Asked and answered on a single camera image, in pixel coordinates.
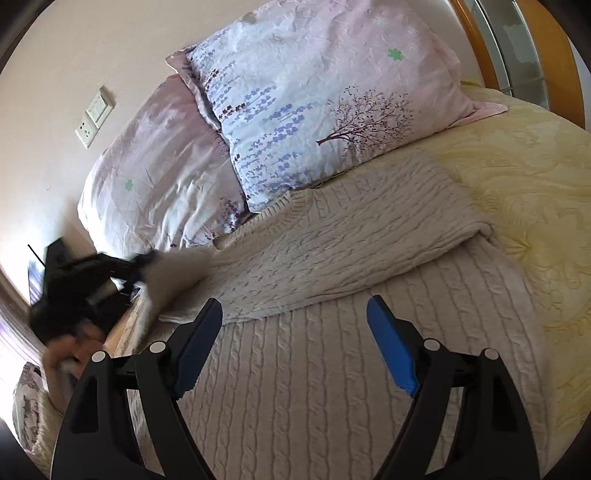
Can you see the pink floral left pillow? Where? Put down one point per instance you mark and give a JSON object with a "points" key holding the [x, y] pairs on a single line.
{"points": [[165, 183]]}

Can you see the beige cable-knit sweater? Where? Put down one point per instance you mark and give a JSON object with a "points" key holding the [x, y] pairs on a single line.
{"points": [[295, 387]]}

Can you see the blue floral right pillow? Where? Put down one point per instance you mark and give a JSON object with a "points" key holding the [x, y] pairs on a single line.
{"points": [[302, 91]]}

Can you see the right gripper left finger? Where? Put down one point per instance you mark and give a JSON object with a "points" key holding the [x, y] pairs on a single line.
{"points": [[123, 420]]}

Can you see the white wall socket plate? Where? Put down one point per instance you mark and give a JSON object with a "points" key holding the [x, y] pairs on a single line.
{"points": [[86, 131]]}

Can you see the person's left hand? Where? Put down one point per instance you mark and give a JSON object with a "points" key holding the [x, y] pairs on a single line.
{"points": [[61, 350]]}

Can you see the yellow patterned bedsheet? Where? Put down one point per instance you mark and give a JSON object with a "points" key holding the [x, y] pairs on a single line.
{"points": [[529, 169]]}

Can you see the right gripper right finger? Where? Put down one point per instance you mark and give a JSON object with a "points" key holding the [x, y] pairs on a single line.
{"points": [[492, 439]]}

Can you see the white wall switch plate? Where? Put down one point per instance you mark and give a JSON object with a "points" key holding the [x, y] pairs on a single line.
{"points": [[100, 107]]}

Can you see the wooden glass-panel headboard frame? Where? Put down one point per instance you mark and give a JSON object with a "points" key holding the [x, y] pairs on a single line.
{"points": [[523, 52]]}

